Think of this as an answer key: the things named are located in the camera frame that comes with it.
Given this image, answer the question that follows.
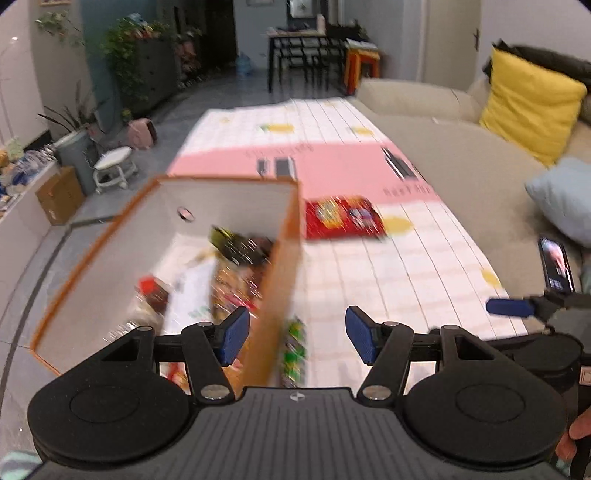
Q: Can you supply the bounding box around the patterned tablecloth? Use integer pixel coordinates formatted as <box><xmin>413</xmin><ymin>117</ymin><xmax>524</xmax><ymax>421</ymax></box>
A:
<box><xmin>168</xmin><ymin>99</ymin><xmax>526</xmax><ymax>388</ymax></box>

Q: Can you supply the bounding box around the black smartphone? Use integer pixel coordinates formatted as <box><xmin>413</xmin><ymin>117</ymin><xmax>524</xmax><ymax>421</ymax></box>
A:
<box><xmin>538</xmin><ymin>236</ymin><xmax>575</xmax><ymax>293</ymax></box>

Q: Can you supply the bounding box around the tall green houseplant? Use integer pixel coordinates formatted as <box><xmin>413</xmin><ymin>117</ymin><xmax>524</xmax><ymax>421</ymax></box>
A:
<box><xmin>102</xmin><ymin>14</ymin><xmax>148</xmax><ymax>113</ymax></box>

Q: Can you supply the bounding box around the dark drawer cabinet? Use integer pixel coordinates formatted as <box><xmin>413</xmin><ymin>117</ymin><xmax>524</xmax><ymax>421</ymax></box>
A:
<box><xmin>132</xmin><ymin>37</ymin><xmax>177</xmax><ymax>113</ymax></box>

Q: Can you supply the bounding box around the light blue cushion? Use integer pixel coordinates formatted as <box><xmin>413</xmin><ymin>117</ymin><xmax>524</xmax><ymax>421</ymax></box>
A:
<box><xmin>525</xmin><ymin>157</ymin><xmax>591</xmax><ymax>248</ymax></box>

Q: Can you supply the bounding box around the dark braised snack packet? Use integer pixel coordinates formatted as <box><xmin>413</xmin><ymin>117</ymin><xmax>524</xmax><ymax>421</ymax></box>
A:
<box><xmin>209</xmin><ymin>226</ymin><xmax>273</xmax><ymax>267</ymax></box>

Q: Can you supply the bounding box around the black dining table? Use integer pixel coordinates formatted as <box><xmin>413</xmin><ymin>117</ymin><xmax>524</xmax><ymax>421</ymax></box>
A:
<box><xmin>266</xmin><ymin>29</ymin><xmax>346</xmax><ymax>93</ymax></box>

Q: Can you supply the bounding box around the green sausage stick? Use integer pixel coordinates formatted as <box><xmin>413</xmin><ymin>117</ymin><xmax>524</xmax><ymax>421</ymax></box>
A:
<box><xmin>280</xmin><ymin>317</ymin><xmax>307</xmax><ymax>388</ymax></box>

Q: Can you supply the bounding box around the grey trash bin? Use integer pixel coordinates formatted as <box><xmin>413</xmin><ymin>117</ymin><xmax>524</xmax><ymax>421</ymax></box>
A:
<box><xmin>53</xmin><ymin>129</ymin><xmax>98</xmax><ymax>196</ymax></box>

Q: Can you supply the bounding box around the peanut vacuum pack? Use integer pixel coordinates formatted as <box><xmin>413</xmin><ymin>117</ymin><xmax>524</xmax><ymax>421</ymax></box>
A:
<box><xmin>211</xmin><ymin>260</ymin><xmax>266</xmax><ymax>324</ymax></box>

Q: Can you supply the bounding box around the yellow cushion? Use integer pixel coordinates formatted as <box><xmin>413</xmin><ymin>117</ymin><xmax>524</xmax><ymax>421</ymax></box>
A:
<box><xmin>479</xmin><ymin>49</ymin><xmax>587</xmax><ymax>167</ymax></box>

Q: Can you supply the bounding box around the potted spider plant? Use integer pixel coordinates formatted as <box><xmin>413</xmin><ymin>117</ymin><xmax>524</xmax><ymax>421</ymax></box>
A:
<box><xmin>37</xmin><ymin>80</ymin><xmax>110</xmax><ymax>135</ymax></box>

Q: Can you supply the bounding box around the white snack packet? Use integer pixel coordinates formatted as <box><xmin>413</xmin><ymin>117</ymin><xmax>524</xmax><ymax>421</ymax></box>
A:
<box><xmin>162</xmin><ymin>259</ymin><xmax>216</xmax><ymax>335</ymax></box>

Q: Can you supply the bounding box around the pink backpack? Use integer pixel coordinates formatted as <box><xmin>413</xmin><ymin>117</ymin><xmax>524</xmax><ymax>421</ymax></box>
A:
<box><xmin>127</xmin><ymin>118</ymin><xmax>157</xmax><ymax>150</ymax></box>

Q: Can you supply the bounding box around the red noodle snack bag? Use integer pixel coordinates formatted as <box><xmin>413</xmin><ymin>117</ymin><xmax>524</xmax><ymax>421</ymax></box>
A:
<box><xmin>304</xmin><ymin>196</ymin><xmax>386</xmax><ymax>240</ymax></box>

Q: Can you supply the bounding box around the white tv cabinet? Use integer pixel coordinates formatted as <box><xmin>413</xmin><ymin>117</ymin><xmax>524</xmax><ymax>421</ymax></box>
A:
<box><xmin>1</xmin><ymin>150</ymin><xmax>59</xmax><ymax>308</ymax></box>

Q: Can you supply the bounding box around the white rolling stool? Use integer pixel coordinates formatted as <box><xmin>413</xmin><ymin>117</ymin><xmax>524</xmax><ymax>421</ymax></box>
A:
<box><xmin>93</xmin><ymin>146</ymin><xmax>139</xmax><ymax>194</ymax></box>

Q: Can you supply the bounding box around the person right hand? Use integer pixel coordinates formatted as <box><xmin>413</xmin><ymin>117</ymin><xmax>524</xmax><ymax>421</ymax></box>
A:
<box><xmin>556</xmin><ymin>408</ymin><xmax>591</xmax><ymax>461</ymax></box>

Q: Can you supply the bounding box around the orange stool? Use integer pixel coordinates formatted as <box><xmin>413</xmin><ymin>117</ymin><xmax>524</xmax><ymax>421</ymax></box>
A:
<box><xmin>344</xmin><ymin>48</ymin><xmax>381</xmax><ymax>95</ymax></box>

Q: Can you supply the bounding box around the beige sofa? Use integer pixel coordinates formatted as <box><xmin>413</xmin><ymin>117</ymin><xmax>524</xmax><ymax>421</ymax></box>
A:
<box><xmin>348</xmin><ymin>41</ymin><xmax>591</xmax><ymax>324</ymax></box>

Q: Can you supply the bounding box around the red dried meat packet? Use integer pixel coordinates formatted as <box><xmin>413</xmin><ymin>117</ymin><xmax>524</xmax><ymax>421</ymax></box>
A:
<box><xmin>137</xmin><ymin>275</ymin><xmax>169</xmax><ymax>315</ymax></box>

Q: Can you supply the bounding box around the orange cardboard box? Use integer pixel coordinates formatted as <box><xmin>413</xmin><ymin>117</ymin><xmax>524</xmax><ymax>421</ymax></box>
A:
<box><xmin>30</xmin><ymin>176</ymin><xmax>301</xmax><ymax>392</ymax></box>

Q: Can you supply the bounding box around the brown cardboard carton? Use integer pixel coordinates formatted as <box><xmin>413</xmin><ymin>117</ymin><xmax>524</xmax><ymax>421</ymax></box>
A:
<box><xmin>36</xmin><ymin>166</ymin><xmax>86</xmax><ymax>226</ymax></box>

